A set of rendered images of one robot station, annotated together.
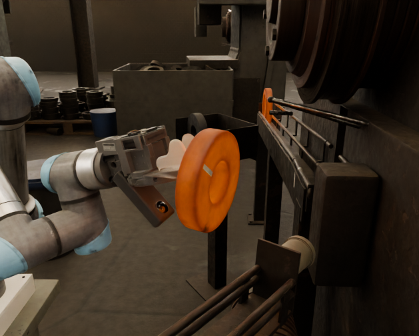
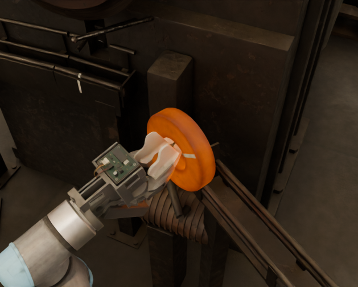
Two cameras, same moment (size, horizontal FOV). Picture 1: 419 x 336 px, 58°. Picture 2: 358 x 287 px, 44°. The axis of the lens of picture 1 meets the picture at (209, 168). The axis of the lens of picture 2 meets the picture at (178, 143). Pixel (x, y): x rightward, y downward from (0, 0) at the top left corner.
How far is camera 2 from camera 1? 0.70 m
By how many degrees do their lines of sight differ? 61
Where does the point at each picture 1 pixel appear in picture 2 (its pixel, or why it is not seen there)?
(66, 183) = (58, 265)
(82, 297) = not seen: outside the picture
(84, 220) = (81, 272)
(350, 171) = (179, 65)
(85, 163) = (79, 231)
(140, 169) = (135, 189)
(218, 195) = not seen: hidden behind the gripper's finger
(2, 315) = not seen: outside the picture
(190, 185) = (212, 164)
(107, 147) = (94, 201)
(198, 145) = (196, 136)
